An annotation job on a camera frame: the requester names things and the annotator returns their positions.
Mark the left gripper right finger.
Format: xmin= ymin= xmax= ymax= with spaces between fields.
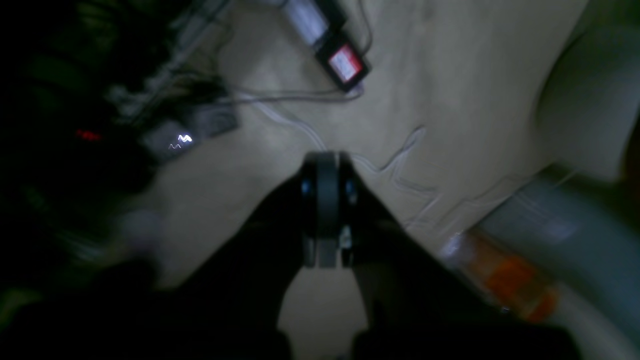
xmin=317 ymin=152 xmax=582 ymax=360

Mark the white cable on floor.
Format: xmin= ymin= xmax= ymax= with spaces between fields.
xmin=220 ymin=85 xmax=576 ymax=231

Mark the white power strip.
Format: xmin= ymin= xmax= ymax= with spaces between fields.
xmin=105 ymin=0 xmax=241 ymax=161

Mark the orange clear bottle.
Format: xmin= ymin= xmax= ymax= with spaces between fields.
xmin=439 ymin=228 xmax=560 ymax=324

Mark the white round furniture base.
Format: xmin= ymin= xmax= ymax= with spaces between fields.
xmin=478 ymin=0 xmax=640 ymax=360

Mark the black power adapter red label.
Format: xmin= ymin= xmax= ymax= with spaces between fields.
xmin=314 ymin=30 xmax=371 ymax=94

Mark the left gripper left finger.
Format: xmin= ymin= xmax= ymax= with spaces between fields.
xmin=1 ymin=155 xmax=315 ymax=360

